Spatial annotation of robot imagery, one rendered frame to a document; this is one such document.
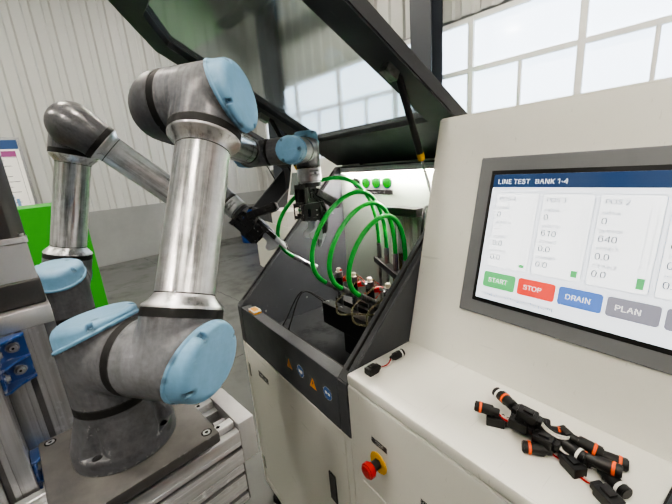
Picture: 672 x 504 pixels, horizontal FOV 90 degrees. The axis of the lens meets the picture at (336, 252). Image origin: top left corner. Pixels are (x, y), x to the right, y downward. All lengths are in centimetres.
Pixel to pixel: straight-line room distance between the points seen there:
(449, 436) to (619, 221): 47
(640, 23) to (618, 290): 419
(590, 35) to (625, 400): 441
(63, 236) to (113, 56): 683
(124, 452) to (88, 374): 14
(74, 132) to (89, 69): 665
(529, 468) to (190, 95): 77
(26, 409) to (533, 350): 96
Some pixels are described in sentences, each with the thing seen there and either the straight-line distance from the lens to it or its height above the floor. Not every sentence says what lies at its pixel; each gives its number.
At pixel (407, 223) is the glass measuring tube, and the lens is 125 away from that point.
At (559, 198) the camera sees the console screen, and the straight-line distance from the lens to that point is 77.
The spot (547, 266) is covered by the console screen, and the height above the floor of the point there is 124.
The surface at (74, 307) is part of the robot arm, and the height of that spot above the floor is 116.
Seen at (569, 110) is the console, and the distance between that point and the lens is 82.
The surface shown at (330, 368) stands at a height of 95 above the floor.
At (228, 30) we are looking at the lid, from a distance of 107.
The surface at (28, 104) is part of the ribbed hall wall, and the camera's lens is 749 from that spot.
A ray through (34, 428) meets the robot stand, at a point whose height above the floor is 103.
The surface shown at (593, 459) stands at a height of 101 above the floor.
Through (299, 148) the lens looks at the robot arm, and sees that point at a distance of 94.
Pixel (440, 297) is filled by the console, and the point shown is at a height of 112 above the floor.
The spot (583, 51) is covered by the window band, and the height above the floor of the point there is 240.
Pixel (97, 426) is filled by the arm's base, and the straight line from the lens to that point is 66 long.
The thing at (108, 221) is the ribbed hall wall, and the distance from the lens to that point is 745.
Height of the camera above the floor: 146
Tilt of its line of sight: 14 degrees down
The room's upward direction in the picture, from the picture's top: 5 degrees counter-clockwise
